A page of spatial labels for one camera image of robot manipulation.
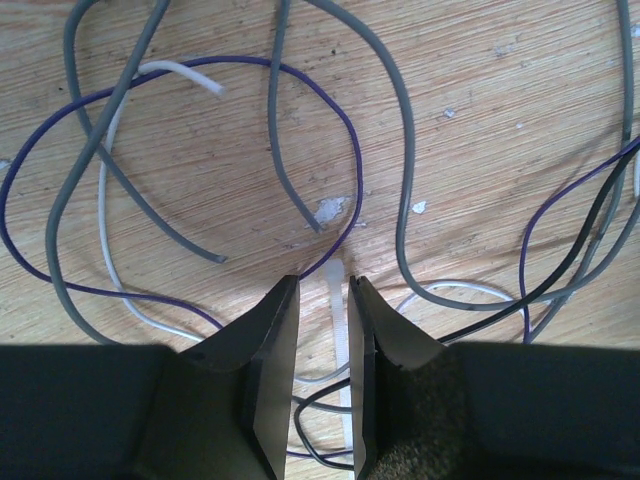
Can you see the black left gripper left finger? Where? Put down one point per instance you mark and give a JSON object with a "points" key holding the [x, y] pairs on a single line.
{"points": [[218, 410]]}

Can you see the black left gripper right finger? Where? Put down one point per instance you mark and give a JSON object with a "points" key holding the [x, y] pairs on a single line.
{"points": [[477, 410]]}

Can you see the translucent white zip tie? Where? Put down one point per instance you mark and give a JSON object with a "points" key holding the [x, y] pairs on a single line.
{"points": [[335, 274]]}

